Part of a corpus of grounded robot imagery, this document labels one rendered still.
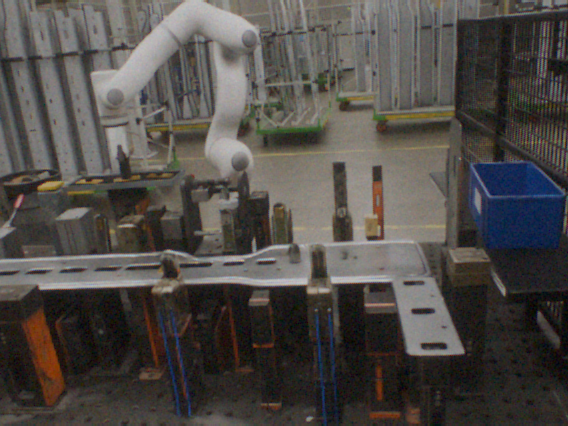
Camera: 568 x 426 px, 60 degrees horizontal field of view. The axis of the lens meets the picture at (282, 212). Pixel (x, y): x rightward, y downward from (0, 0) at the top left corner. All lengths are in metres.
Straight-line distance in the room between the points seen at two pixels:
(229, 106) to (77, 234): 0.63
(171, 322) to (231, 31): 0.92
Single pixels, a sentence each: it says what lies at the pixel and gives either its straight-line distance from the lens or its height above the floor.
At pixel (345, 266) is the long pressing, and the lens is 1.24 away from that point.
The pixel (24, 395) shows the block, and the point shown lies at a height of 0.74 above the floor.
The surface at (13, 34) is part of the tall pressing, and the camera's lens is 6.13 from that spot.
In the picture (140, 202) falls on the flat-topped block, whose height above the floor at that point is 1.09.
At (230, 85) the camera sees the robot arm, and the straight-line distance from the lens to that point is 1.71.
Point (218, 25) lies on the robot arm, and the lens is 1.67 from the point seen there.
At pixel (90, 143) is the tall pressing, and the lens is 5.81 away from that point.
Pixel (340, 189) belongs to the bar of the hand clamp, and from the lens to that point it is 1.38.
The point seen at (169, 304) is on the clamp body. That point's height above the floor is 1.01.
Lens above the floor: 1.55
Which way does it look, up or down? 19 degrees down
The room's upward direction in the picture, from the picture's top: 6 degrees counter-clockwise
